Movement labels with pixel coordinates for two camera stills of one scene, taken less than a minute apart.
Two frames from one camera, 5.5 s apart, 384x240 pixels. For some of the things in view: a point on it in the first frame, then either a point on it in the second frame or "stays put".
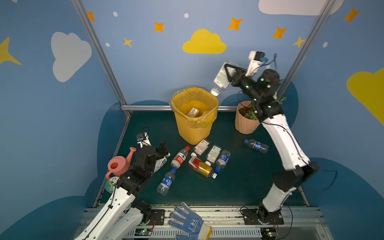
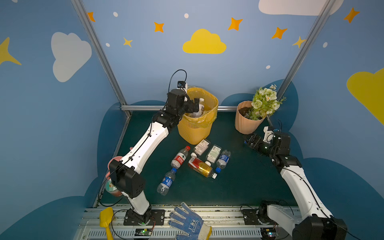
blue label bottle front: (163, 189) stays put
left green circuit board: (143, 232) stays put
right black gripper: (237, 78) -> (256, 142)
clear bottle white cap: (160, 162) -> (201, 109)
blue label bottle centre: (222, 161) stays put
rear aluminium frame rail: (166, 107) stays put
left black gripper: (162, 149) -> (195, 105)
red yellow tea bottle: (201, 168) stays put
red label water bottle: (179, 158) stays put
